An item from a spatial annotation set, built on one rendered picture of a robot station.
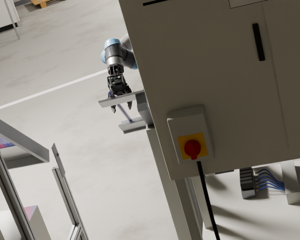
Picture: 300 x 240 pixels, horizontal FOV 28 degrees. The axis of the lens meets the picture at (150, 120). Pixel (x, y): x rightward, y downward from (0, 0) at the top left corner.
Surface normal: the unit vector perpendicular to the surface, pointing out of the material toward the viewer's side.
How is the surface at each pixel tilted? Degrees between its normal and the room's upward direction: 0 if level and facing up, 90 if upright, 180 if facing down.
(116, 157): 0
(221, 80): 90
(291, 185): 0
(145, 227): 0
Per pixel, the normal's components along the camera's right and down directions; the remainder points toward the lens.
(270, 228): -0.25, -0.88
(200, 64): -0.11, 0.44
